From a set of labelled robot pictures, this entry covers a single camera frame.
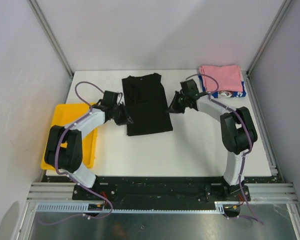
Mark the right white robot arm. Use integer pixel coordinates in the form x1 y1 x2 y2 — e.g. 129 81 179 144
167 91 258 201

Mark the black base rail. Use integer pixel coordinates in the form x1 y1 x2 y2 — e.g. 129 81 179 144
72 176 251 210

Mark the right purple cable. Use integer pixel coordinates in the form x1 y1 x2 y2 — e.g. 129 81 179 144
184 73 265 225

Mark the grey slotted cable duct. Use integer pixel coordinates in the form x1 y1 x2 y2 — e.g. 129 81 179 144
36 202 225 214

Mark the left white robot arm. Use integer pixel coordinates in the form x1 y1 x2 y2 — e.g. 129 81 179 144
44 103 134 200

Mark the blue printed t-shirt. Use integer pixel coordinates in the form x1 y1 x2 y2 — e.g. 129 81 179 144
198 75 247 98

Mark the black printed t-shirt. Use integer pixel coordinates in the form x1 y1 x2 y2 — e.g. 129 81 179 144
122 73 173 137

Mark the pink t-shirt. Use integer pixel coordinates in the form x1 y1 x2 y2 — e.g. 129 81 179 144
198 65 243 92

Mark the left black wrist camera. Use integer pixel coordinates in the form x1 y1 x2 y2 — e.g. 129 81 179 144
100 90 123 108

